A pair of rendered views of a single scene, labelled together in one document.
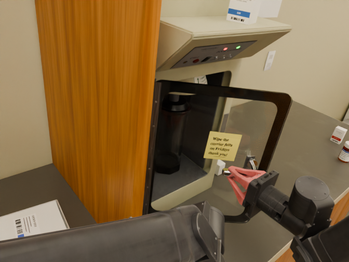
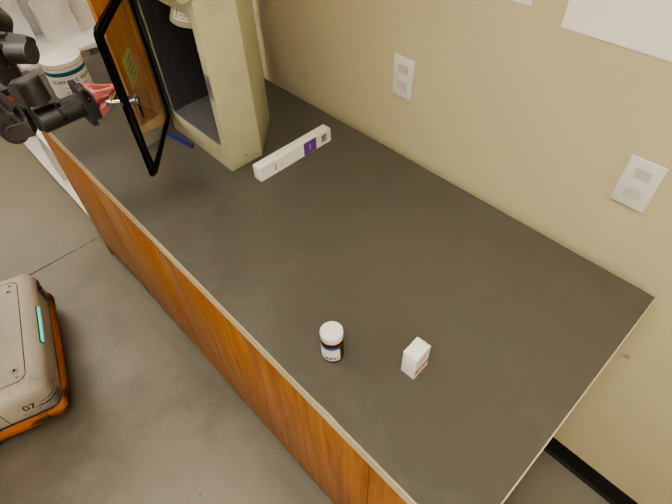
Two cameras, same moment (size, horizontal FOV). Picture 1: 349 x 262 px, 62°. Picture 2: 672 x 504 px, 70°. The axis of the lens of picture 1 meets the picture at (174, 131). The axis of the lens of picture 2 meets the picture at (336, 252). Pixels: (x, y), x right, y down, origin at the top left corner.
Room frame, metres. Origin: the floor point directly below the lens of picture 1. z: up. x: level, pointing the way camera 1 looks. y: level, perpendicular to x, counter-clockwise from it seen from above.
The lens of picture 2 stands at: (1.14, -1.26, 1.82)
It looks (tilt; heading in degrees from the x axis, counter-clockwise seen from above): 48 degrees down; 93
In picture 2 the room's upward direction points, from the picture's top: 3 degrees counter-clockwise
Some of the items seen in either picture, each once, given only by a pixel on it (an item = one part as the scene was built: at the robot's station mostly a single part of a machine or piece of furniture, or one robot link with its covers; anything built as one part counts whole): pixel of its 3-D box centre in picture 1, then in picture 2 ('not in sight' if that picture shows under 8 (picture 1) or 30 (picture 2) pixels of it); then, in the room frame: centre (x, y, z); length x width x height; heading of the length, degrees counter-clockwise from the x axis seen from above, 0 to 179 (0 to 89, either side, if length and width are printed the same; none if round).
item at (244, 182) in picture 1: (244, 183); (101, 96); (0.52, -0.17, 1.20); 0.09 x 0.07 x 0.07; 45
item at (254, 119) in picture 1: (207, 162); (138, 82); (0.59, -0.09, 1.19); 0.30 x 0.01 x 0.40; 96
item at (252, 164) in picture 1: (240, 169); (119, 94); (0.57, -0.17, 1.20); 0.10 x 0.05 x 0.03; 96
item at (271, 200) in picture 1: (271, 201); (74, 107); (0.47, -0.22, 1.20); 0.07 x 0.07 x 0.10; 45
